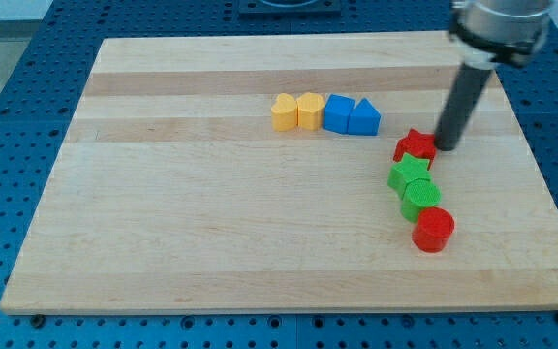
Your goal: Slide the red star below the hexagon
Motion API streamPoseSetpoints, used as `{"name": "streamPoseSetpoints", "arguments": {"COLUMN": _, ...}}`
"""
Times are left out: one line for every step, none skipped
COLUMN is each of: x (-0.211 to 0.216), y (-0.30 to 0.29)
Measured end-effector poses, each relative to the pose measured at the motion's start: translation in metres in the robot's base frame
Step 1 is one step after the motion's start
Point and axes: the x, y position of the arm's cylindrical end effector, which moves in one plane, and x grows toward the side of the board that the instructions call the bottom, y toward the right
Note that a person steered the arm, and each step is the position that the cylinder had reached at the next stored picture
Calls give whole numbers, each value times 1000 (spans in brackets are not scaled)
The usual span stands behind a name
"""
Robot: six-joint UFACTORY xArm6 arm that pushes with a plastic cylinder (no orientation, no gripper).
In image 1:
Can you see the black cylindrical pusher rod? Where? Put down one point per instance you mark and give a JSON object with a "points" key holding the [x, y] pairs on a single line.
{"points": [[463, 97]]}

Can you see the red star block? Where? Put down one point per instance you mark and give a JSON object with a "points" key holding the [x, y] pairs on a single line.
{"points": [[417, 144]]}

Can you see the green star block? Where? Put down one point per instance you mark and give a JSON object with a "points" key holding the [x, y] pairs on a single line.
{"points": [[406, 171]]}

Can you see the yellow hexagon block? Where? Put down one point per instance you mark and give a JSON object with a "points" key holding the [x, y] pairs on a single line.
{"points": [[310, 111]]}

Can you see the blue triangle block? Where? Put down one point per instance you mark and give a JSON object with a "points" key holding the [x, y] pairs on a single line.
{"points": [[364, 119]]}

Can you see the green cylinder block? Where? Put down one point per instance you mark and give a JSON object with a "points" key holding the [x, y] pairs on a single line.
{"points": [[419, 195]]}

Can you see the blue cube block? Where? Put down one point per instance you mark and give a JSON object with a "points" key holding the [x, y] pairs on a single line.
{"points": [[337, 113]]}

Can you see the red cylinder block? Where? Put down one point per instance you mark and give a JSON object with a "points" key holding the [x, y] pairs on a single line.
{"points": [[433, 229]]}

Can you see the yellow heart block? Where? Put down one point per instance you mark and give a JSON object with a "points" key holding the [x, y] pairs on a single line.
{"points": [[284, 113]]}

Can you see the light wooden board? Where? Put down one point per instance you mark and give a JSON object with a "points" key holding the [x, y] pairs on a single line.
{"points": [[173, 194]]}

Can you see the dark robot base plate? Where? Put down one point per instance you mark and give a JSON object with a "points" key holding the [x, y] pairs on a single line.
{"points": [[288, 7]]}

